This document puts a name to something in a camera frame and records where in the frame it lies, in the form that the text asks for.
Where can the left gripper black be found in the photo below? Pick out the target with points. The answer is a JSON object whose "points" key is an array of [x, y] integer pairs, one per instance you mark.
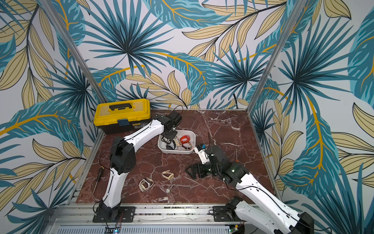
{"points": [[171, 137]]}

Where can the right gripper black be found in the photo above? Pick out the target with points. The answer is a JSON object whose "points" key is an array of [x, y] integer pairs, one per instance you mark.
{"points": [[200, 169]]}

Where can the pink white watch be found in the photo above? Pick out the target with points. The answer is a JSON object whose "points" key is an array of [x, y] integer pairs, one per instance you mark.
{"points": [[185, 147]]}

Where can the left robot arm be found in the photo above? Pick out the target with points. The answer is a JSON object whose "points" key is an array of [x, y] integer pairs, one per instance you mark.
{"points": [[123, 160]]}

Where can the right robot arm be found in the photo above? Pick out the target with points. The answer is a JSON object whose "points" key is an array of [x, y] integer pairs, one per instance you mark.
{"points": [[269, 214]]}

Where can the white plastic storage box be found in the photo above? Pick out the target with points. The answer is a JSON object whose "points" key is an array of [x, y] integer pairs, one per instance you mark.
{"points": [[180, 133]]}

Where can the orange screwdriver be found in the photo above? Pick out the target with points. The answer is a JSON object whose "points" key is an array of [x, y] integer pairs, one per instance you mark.
{"points": [[236, 155]]}

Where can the yellow and black toolbox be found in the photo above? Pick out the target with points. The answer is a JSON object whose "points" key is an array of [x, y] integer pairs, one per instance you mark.
{"points": [[122, 116]]}

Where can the black yellow screwdriver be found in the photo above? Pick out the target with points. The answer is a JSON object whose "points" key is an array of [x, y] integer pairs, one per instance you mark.
{"points": [[98, 177]]}

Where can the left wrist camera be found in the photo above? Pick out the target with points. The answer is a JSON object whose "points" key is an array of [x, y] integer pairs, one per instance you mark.
{"points": [[175, 118]]}

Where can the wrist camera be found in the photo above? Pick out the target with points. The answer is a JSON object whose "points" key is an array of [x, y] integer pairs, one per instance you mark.
{"points": [[175, 118], [200, 150]]}

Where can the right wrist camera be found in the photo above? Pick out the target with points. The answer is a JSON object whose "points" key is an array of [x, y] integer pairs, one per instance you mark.
{"points": [[200, 150]]}

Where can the small silver chain watch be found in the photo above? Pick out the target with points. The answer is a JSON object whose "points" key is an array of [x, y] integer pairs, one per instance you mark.
{"points": [[169, 189]]}

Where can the aluminium front rail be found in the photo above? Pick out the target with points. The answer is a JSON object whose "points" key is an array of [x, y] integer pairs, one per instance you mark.
{"points": [[148, 219]]}

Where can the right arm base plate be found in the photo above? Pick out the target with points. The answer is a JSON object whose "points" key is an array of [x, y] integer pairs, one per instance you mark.
{"points": [[224, 214]]}

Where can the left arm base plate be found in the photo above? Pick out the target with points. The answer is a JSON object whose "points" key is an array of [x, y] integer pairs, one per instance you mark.
{"points": [[116, 214]]}

